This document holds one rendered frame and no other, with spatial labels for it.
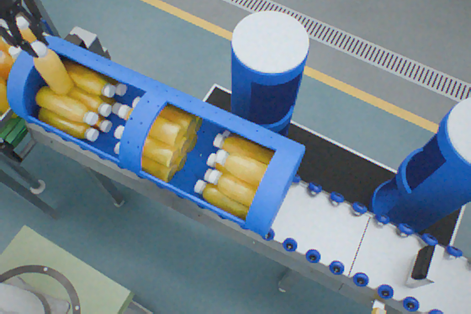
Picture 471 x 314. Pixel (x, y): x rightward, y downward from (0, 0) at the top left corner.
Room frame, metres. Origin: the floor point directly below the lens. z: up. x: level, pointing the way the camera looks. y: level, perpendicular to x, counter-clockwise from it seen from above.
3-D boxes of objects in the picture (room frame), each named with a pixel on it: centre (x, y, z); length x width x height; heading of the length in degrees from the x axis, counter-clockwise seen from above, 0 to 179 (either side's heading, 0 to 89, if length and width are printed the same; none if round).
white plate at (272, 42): (0.98, -0.12, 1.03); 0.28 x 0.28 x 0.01
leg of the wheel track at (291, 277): (0.27, -0.25, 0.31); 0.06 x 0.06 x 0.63; 64
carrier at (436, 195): (0.62, -0.83, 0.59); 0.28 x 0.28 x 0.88
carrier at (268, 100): (0.98, -0.12, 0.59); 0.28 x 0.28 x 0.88
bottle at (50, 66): (0.72, 0.54, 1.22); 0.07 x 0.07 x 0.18
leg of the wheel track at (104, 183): (0.70, 0.63, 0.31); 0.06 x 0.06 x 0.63; 64
